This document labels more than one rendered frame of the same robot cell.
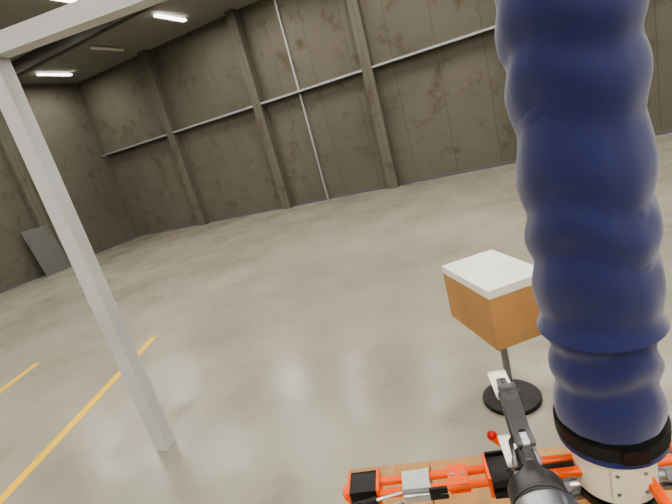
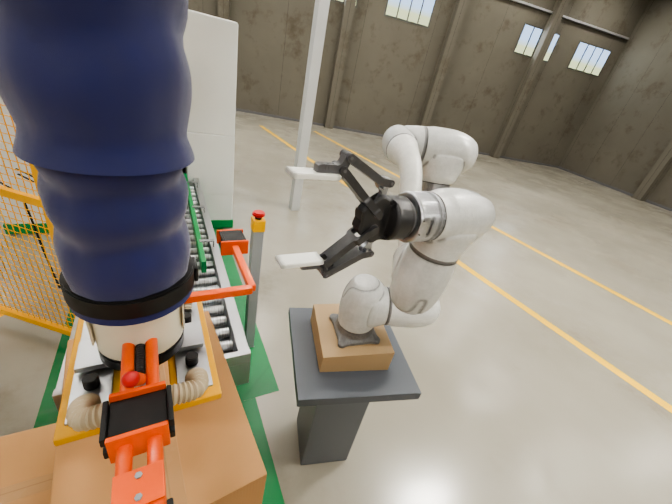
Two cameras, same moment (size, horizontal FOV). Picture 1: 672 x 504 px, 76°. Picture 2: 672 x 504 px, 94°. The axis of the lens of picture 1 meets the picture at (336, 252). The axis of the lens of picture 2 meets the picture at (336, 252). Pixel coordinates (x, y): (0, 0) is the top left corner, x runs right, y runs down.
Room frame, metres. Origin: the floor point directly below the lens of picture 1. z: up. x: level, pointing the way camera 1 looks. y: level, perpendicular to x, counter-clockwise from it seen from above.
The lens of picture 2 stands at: (0.86, 0.12, 1.78)
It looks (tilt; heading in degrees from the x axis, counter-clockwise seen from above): 29 degrees down; 226
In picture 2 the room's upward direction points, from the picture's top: 13 degrees clockwise
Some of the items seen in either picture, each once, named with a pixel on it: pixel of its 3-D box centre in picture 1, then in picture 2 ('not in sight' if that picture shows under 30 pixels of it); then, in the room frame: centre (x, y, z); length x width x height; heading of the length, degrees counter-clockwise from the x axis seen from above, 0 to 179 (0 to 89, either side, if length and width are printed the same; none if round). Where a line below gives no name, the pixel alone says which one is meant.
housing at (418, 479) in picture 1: (417, 485); not in sight; (0.88, -0.04, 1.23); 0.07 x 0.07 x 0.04; 80
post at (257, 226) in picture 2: not in sight; (252, 289); (0.10, -1.32, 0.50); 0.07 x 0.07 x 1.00; 78
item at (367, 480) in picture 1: (365, 488); not in sight; (0.91, 0.09, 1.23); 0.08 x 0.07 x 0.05; 80
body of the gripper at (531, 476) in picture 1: (532, 481); (380, 217); (0.48, -0.18, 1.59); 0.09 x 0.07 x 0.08; 170
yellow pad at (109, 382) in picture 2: not in sight; (95, 359); (0.89, -0.52, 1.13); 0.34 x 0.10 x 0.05; 80
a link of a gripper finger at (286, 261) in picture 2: (511, 449); (299, 260); (0.61, -0.20, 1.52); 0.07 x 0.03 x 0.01; 170
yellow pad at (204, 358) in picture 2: not in sight; (188, 340); (0.70, -0.48, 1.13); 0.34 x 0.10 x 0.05; 80
